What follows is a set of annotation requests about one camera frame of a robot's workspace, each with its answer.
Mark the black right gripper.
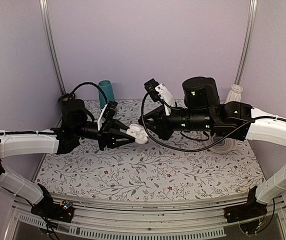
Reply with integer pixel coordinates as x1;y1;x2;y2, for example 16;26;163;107
138;104;214;140

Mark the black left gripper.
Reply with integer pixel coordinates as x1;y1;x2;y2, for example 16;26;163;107
74;117;137;151

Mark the white earbud case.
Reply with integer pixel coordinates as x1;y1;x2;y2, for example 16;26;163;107
126;123;148;145

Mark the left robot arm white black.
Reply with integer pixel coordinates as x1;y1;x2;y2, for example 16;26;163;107
0;99;147;217

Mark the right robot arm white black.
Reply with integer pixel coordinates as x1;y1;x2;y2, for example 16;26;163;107
139;76;286;218

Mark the teal tapered vase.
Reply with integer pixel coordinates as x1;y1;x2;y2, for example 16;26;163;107
98;79;115;109

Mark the white ribbed vase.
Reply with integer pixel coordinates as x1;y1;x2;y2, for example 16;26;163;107
225;84;243;103

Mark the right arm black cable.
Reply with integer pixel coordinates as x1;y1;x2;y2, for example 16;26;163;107
139;92;286;152

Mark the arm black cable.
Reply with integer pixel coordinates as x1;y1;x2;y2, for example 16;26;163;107
70;82;110;106
139;92;286;152

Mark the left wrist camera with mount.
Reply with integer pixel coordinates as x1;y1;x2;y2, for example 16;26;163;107
97;101;118;131

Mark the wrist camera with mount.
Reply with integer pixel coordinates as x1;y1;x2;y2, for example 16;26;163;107
144;79;175;116
97;101;118;131

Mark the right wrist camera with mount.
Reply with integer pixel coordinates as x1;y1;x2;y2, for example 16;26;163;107
144;79;175;116

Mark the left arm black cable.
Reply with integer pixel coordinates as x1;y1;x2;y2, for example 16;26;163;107
70;82;110;106

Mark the metal front rail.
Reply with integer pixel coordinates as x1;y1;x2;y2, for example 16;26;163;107
4;194;286;240

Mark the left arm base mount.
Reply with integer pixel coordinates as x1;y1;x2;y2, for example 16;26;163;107
31;183;75;223

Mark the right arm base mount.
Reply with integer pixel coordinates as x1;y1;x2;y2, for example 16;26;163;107
224;186;267;223

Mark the left metal frame post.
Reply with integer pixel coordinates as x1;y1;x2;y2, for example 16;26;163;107
39;0;66;94

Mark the metal frame post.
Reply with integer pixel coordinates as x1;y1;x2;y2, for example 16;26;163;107
39;0;66;94
234;0;258;85

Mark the right metal frame post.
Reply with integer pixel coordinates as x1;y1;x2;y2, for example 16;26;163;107
234;0;258;85

